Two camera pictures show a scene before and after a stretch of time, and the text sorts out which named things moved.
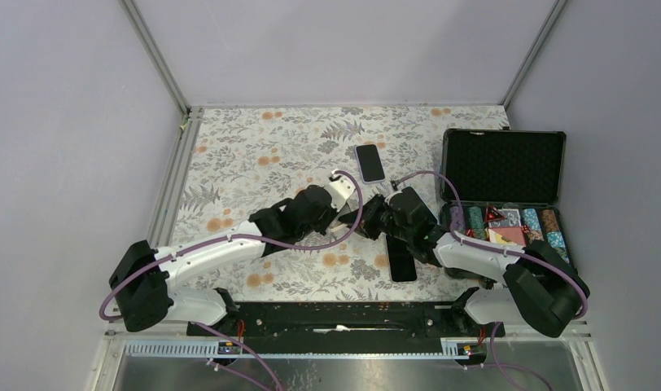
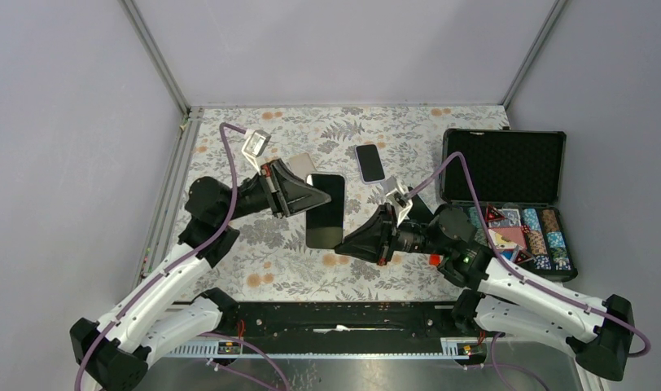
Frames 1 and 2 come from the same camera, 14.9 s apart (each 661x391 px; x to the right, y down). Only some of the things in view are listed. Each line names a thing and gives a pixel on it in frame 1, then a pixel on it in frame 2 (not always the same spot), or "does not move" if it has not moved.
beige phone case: [340, 230] to [302, 164]
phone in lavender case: [369, 164] does not move
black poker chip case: [504, 186] does not move
